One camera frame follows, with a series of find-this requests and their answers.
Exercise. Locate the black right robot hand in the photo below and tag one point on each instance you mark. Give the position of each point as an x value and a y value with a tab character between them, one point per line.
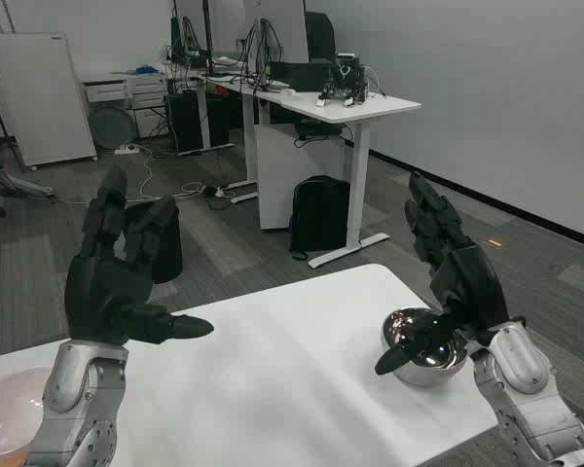
472	287

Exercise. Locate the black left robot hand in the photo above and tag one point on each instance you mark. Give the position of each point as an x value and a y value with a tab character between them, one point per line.
102	292

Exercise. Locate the white and orange plastic bowl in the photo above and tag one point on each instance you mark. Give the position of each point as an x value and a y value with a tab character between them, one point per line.
5	413

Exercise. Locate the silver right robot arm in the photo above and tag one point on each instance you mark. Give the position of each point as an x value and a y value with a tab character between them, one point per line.
521	360

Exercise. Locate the shiny metal bowl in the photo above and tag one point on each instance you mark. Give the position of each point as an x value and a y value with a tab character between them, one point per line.
433	370

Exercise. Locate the black trash bin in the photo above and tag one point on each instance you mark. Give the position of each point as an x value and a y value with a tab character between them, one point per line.
168	262

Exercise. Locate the white power strip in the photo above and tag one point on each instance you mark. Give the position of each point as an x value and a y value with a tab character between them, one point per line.
126	149

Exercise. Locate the black floor power adapter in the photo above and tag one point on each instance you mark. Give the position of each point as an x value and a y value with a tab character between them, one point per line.
214	191

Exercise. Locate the grey round disc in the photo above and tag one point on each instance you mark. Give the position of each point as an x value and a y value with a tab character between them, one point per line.
112	129

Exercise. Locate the black backpack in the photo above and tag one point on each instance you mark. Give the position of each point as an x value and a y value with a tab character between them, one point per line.
321	214

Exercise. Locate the black computer tower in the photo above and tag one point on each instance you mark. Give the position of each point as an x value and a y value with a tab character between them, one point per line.
185	121
224	121

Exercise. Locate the white drawer cabinet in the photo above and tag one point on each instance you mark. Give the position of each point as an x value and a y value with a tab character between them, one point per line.
146	92

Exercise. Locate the white rolling whiteboard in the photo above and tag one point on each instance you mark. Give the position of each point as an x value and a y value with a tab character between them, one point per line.
34	97

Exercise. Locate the white desk side panel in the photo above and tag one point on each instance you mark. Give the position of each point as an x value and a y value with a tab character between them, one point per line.
292	185

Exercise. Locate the white standing desk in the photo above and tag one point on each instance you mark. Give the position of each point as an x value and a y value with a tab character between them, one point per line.
350	104

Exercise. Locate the small blue object pile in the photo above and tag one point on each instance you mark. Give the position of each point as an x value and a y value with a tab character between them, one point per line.
151	69

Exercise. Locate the small black robot device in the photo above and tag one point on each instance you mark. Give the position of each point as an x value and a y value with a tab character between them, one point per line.
348	78

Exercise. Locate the black box computer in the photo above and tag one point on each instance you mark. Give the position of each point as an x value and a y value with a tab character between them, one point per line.
302	75

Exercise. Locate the black-stand monitor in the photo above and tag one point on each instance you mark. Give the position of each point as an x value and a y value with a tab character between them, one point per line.
192	14

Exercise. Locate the black office chair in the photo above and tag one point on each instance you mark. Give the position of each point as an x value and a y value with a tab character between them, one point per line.
318	34

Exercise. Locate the white-backed monitor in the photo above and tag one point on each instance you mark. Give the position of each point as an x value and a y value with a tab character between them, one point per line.
287	29

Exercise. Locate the grey metal stand frame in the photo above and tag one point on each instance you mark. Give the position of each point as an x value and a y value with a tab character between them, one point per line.
29	187

